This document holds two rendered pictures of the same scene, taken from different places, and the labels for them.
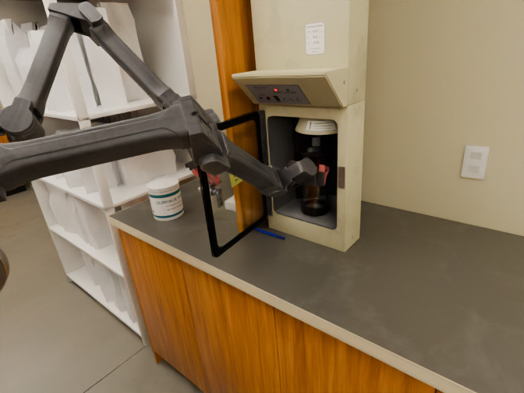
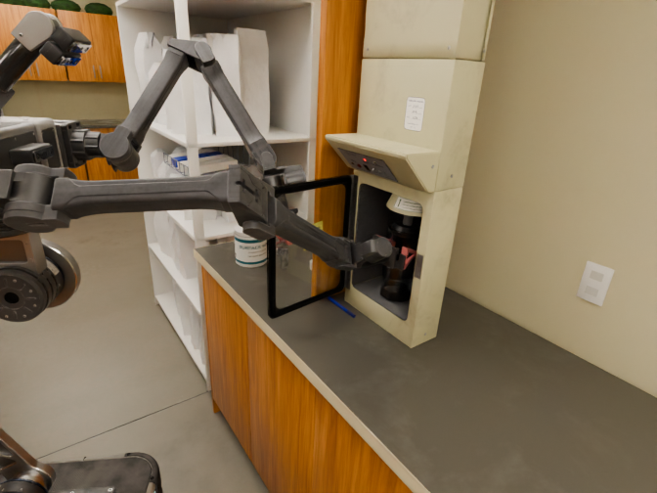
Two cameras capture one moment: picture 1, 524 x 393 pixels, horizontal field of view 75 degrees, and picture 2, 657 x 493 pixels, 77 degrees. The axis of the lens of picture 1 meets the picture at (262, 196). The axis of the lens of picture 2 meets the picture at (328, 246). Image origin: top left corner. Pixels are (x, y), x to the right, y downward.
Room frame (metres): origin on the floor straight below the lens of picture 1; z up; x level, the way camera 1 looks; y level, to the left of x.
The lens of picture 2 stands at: (-0.08, -0.20, 1.67)
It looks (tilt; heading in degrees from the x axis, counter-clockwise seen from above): 23 degrees down; 12
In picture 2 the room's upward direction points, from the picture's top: 3 degrees clockwise
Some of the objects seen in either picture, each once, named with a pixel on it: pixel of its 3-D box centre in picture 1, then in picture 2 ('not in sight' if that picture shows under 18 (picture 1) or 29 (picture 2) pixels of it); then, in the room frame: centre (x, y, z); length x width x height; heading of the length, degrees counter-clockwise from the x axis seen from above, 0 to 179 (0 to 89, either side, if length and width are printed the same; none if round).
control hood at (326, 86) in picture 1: (286, 90); (375, 161); (1.01, -0.10, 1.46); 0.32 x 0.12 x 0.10; 48
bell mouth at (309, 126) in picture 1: (322, 120); (417, 199); (1.11, -0.22, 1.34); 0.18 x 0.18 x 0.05
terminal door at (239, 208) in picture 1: (236, 182); (310, 246); (1.01, 0.08, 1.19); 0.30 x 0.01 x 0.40; 144
